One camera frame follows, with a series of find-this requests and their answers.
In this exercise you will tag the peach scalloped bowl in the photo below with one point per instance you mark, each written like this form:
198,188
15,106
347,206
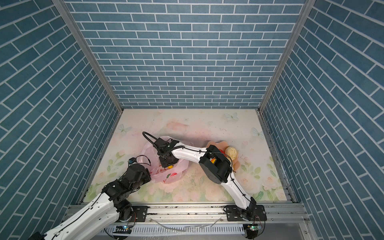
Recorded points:
225,148

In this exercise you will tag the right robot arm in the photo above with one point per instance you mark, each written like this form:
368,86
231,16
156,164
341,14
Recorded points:
219,169

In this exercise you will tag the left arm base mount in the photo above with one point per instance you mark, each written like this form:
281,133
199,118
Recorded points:
135,214

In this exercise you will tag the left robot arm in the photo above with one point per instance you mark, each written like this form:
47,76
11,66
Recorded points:
106,208

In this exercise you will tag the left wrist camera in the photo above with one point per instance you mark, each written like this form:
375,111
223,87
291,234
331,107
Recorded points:
132,161

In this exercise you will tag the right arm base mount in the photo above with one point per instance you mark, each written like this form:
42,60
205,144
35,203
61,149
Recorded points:
235,214

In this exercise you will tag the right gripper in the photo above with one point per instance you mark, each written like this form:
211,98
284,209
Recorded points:
163,163

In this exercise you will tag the pink plastic bag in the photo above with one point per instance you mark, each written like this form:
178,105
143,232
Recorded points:
161,170

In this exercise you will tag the cream fake fruit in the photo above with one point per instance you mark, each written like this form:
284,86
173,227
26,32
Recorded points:
231,153

